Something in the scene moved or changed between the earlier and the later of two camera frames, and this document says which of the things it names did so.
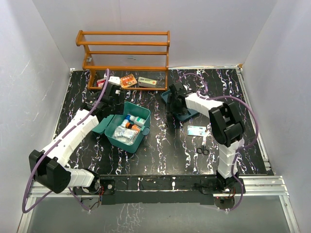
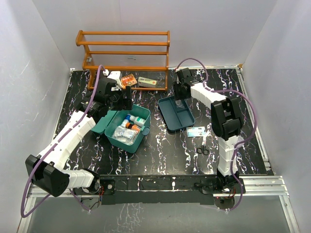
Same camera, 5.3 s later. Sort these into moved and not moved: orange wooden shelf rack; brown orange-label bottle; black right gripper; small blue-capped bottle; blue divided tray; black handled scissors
Moved: black right gripper; blue divided tray
Not moved: brown orange-label bottle; orange wooden shelf rack; black handled scissors; small blue-capped bottle
